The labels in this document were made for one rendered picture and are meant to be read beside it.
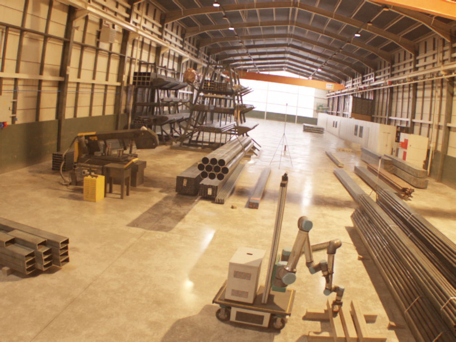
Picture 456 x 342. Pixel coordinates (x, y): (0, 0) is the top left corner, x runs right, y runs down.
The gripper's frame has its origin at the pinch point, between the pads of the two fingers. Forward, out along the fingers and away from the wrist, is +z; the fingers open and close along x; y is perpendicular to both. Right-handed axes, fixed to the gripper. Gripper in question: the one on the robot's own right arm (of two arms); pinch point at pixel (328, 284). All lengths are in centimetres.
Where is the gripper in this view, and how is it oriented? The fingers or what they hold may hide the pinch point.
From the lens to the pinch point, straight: 458.8
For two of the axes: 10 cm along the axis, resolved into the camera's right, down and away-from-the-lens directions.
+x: -1.1, 2.8, -9.5
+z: 3.2, 9.2, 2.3
